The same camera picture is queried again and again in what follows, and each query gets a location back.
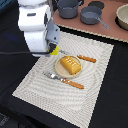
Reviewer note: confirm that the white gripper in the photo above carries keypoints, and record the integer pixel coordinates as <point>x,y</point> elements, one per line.
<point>39,30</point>

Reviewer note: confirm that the yellow butter box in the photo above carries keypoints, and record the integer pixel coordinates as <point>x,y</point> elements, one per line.
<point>54,49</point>

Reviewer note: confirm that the golden bread loaf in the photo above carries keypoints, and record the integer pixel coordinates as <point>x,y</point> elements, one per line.
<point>70,65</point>

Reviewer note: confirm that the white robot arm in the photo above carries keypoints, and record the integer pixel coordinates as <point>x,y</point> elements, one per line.
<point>31,4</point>

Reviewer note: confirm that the pink serving board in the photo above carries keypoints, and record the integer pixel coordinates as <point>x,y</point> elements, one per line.
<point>108,17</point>

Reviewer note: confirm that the dark grey cooking pot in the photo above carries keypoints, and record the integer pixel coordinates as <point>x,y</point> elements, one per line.
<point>68,9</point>

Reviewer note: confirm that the round wooden plate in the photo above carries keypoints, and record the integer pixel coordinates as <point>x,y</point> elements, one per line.
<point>61,71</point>

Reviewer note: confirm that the dark grey saucepan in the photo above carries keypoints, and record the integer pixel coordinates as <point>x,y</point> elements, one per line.
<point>91,15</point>

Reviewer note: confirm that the black round lid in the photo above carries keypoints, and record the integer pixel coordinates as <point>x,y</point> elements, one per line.
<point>98,4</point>

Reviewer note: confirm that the beige striped placemat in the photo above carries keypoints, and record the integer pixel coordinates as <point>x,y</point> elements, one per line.
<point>62,100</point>

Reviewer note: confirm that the beige bowl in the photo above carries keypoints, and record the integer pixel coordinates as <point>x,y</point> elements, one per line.
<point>122,15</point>

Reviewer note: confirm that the knife with wooden handle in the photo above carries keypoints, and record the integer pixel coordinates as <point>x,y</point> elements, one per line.
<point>79,56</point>

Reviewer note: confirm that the fork with wooden handle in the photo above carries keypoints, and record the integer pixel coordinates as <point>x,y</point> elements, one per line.
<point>66,81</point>

